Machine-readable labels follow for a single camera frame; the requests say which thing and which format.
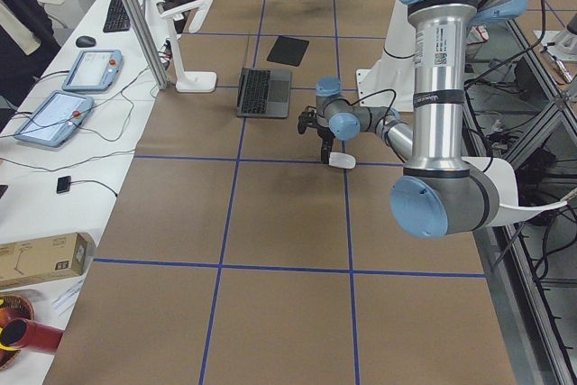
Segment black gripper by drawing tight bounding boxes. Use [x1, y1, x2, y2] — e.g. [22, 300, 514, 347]
[316, 124, 334, 164]

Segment white computer mouse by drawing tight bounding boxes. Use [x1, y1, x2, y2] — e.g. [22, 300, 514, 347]
[328, 151, 356, 170]

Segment black mouse pad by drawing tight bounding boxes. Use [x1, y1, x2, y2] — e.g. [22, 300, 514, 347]
[267, 36, 309, 67]

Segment grey laptop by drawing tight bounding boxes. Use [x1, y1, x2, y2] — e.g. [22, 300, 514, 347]
[235, 66, 292, 119]

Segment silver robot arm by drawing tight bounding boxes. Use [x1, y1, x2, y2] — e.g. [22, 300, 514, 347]
[316, 0, 528, 238]

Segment white desk lamp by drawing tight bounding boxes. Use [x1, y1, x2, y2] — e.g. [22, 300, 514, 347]
[160, 0, 217, 93]

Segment black computer mouse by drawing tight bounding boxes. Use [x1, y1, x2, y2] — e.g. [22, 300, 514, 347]
[75, 35, 96, 48]

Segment black keyboard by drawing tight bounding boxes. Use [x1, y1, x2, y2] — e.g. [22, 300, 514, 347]
[103, 0, 131, 33]

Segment white chair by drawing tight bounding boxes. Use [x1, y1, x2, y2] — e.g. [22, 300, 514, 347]
[463, 156, 568, 227]

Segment upper teach pendant tablet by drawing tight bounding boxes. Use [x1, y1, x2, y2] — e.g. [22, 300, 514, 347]
[62, 50, 124, 92]

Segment teach pendant tablet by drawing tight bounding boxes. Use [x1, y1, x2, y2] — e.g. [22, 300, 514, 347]
[62, 50, 124, 92]
[14, 90, 95, 148]

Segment small black device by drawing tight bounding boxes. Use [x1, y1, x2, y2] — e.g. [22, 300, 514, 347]
[56, 176, 72, 194]

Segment lower teach pendant tablet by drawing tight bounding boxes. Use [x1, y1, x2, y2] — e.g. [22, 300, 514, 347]
[14, 90, 95, 148]

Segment cardboard box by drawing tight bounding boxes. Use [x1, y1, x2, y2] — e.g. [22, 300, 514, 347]
[1, 233, 94, 289]

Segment red bottle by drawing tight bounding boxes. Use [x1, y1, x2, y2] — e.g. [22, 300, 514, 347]
[5, 318, 64, 354]

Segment yellow bananas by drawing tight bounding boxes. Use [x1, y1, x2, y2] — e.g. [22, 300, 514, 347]
[0, 299, 21, 352]

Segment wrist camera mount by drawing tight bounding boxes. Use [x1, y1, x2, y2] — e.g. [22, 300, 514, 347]
[297, 105, 318, 134]

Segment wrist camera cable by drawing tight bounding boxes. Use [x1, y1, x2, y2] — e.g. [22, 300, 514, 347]
[349, 88, 398, 124]

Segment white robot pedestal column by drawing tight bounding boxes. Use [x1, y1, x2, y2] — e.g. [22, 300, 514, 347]
[356, 0, 416, 113]

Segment aluminium frame post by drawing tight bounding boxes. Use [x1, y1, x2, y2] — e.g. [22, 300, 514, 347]
[122, 0, 169, 90]

